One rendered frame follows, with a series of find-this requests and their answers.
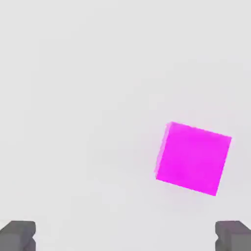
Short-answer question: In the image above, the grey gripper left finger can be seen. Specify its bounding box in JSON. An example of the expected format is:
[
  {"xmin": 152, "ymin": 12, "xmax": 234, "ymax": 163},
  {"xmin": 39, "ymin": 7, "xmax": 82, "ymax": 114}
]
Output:
[{"xmin": 0, "ymin": 220, "xmax": 37, "ymax": 251}]

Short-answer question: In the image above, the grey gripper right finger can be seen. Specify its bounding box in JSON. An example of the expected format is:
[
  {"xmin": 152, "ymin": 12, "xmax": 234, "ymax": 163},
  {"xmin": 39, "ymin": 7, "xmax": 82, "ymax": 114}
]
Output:
[{"xmin": 215, "ymin": 220, "xmax": 251, "ymax": 251}]

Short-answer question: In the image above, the small magenta cube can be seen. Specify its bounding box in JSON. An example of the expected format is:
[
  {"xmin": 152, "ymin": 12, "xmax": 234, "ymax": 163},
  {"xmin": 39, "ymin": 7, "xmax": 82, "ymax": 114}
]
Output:
[{"xmin": 153, "ymin": 121, "xmax": 233, "ymax": 197}]

